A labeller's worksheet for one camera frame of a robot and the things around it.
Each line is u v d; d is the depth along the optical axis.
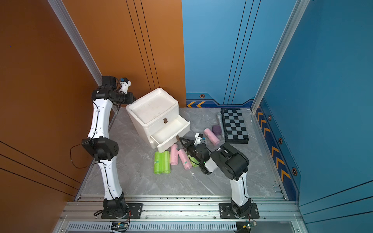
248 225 0.70
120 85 0.79
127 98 0.79
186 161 0.87
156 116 0.84
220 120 1.09
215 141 0.99
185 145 0.81
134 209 0.74
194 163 0.80
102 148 0.57
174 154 0.91
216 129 1.02
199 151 0.72
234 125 1.05
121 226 0.71
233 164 0.52
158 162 0.87
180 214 0.73
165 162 0.87
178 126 0.99
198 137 0.87
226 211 0.72
